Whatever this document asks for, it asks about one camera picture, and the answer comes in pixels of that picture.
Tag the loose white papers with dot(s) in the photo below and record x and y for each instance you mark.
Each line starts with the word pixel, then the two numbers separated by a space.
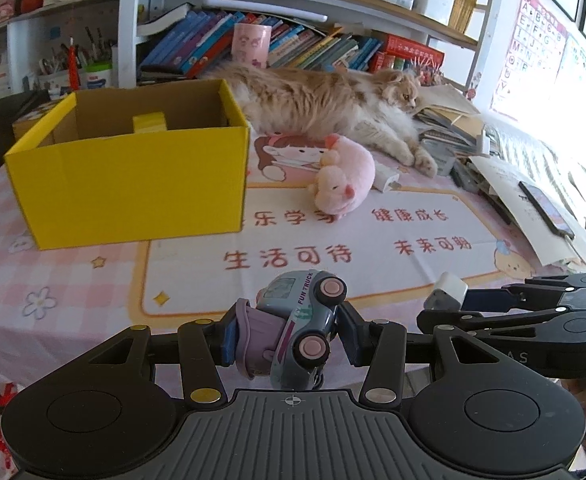
pixel 503 185

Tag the white grey charger adapter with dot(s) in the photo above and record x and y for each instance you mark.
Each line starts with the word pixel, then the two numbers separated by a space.
pixel 448 290

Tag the small white staples box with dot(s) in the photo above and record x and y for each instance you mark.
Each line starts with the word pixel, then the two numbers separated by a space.
pixel 386 177

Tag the pink printed cup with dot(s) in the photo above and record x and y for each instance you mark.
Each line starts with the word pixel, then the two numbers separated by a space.
pixel 251 45

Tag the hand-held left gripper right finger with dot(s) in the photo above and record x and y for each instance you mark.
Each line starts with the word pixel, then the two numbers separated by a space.
pixel 350 340

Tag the pink checked desktop tablecloth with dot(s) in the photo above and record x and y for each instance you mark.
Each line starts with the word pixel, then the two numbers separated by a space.
pixel 73 290

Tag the fluffy orange white cat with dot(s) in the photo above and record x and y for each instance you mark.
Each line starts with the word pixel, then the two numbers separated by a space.
pixel 313 100

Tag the striped pale cloth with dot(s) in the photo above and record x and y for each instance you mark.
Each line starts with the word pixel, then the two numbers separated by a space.
pixel 558 160

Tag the red boxed book set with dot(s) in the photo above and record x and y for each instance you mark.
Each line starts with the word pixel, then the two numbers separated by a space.
pixel 408 55

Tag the white green-lid jar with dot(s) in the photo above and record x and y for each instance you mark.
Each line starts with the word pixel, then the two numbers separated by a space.
pixel 98 77

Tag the desk organizer with pens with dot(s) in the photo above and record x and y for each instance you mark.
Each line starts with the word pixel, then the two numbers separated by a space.
pixel 53 72

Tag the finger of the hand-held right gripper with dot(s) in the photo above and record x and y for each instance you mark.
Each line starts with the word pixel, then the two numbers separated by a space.
pixel 513 296
pixel 493 327

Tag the pink pig plush toy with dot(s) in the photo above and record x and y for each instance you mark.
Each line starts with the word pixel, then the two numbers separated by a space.
pixel 348 170

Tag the white bookshelf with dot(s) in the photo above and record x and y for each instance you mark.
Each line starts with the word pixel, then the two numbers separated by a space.
pixel 128 20

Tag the grey toy truck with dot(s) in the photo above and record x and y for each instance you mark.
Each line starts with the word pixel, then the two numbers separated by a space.
pixel 298 320

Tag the alphabet wall poster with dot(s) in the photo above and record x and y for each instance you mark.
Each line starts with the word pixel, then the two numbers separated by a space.
pixel 528 55

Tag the row of colourful leaning books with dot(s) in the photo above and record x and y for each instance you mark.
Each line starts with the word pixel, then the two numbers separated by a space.
pixel 198 42

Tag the black smartphone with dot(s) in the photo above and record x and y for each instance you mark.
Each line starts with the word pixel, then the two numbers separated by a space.
pixel 548 210

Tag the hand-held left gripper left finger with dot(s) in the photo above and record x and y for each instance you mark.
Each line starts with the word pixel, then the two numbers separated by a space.
pixel 230 342

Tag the yellow cardboard box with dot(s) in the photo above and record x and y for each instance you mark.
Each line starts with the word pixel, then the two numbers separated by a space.
pixel 123 185

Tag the pile of worn notebooks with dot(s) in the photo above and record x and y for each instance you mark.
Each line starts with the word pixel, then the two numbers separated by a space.
pixel 448 120

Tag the white pen holder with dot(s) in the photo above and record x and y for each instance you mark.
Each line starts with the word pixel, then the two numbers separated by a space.
pixel 434 5

